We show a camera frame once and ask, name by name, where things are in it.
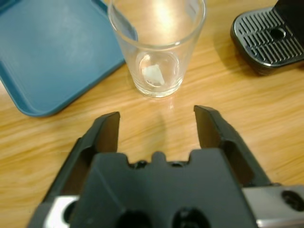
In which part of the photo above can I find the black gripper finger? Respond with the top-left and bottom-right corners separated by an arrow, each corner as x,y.
45,111 -> 121,198
194,105 -> 273,189

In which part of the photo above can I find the black coffee machine drip tray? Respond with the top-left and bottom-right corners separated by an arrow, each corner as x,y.
230,6 -> 304,76

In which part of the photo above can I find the clear glass cup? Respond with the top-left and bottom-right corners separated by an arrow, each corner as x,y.
108,0 -> 207,99

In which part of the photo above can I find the teal plastic tray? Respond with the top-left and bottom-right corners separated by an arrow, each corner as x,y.
0,0 -> 138,117

